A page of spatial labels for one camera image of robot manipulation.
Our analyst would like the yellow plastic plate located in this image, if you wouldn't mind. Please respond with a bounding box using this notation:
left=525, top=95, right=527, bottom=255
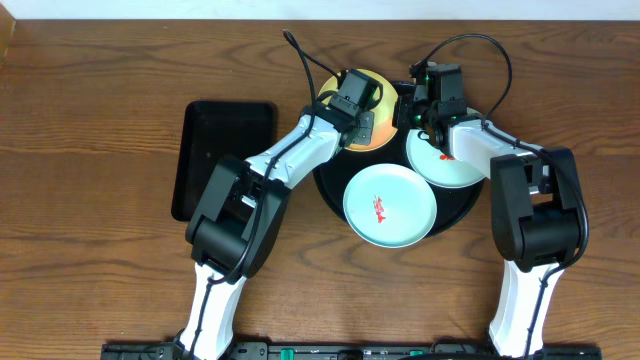
left=315, top=69, right=398, bottom=152

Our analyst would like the light green plate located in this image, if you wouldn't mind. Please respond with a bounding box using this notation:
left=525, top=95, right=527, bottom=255
left=405, top=129, right=485, bottom=189
left=342, top=163, right=437, bottom=248

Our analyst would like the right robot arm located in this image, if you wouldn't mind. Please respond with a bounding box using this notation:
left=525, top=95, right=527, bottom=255
left=394, top=61, right=589, bottom=359

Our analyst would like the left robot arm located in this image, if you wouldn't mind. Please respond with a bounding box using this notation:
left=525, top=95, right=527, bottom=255
left=172, top=69, right=397, bottom=359

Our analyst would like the round black tray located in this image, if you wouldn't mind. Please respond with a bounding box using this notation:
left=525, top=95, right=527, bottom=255
left=313, top=130, right=484, bottom=236

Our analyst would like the black rectangular sponge tray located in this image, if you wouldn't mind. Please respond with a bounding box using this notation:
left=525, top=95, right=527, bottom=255
left=171, top=100, right=277, bottom=222

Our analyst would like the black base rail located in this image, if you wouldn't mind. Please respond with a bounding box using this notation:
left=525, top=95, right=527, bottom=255
left=99, top=340, right=603, bottom=360

